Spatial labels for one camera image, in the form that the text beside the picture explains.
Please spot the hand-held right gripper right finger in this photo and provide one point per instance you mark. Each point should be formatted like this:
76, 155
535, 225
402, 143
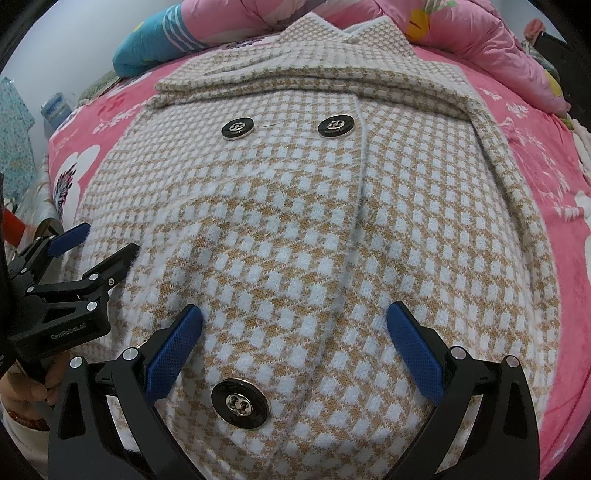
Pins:
413, 353

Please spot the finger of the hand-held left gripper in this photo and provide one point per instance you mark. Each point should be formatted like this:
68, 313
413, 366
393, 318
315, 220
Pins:
69, 237
115, 263

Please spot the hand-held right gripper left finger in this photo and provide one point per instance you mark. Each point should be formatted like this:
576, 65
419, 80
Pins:
173, 355

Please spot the beige checked knit coat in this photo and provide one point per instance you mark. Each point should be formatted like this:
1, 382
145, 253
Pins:
300, 230

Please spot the person's left hand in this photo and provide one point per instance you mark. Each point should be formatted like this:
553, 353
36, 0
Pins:
23, 397

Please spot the beige floral cloth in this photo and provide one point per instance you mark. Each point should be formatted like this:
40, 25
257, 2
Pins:
39, 198

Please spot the teal patterned cloth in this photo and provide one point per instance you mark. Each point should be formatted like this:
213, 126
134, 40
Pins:
14, 124

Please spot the green patterned cloth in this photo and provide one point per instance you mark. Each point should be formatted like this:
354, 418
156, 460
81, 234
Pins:
99, 85

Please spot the pink floral bed sheet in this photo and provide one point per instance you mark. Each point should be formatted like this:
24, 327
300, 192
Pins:
568, 277

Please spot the cream fleece garment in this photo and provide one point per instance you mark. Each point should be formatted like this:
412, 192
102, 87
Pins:
582, 138

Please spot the pink printed quilt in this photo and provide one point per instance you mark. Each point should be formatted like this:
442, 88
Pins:
485, 37

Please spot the black headboard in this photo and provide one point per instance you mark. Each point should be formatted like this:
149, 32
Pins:
554, 46

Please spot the pink cloth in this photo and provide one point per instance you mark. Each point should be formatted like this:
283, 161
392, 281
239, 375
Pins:
535, 30

